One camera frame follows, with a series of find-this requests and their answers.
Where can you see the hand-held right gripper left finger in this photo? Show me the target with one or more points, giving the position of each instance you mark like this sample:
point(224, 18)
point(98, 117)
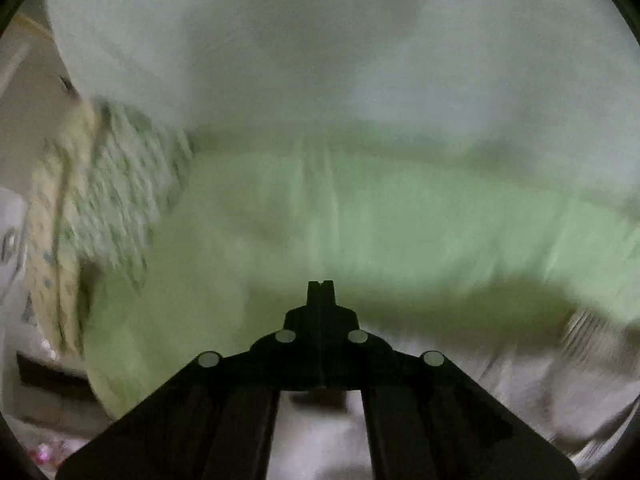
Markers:
point(300, 345)

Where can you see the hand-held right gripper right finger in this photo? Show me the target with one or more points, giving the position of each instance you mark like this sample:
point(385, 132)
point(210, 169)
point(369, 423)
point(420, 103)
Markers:
point(340, 345)

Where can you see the light green bed sheet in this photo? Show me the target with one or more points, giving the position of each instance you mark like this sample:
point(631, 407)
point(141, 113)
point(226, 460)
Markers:
point(350, 230)

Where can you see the green checked pillow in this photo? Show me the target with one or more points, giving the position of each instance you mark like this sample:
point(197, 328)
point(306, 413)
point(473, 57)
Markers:
point(125, 185)

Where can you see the yellow printed pillow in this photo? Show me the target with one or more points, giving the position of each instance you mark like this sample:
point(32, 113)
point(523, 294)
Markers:
point(50, 240)

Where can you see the white striped bolster pillow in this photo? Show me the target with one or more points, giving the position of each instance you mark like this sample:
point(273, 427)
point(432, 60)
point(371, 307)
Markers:
point(310, 50)

